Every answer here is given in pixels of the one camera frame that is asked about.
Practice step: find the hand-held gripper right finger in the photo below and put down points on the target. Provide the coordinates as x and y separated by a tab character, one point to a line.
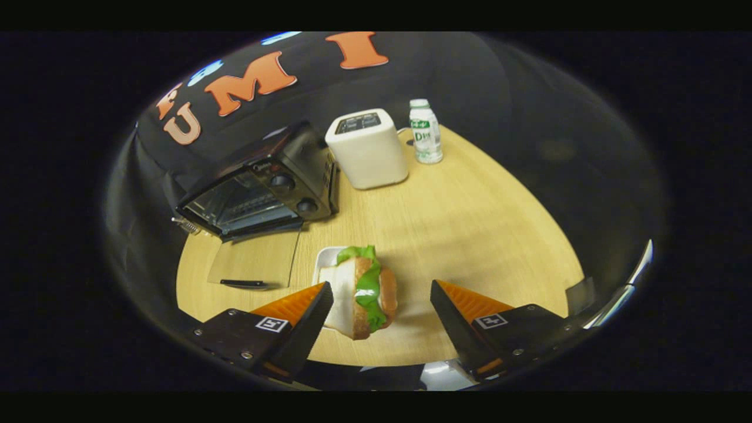
455	329

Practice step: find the black toaster oven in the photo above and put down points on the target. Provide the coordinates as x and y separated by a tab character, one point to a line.
294	170

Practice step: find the white slotted plastic tray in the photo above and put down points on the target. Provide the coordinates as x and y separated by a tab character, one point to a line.
326	256

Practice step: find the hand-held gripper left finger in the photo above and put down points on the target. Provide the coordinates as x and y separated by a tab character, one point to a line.
305	329

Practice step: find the white pop-up toaster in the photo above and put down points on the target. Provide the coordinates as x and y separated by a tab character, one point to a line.
370	155

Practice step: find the small white plastic bottle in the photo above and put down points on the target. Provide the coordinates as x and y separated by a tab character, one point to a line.
427	138

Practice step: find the lettuce sandwich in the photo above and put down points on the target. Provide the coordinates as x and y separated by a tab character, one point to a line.
369	291

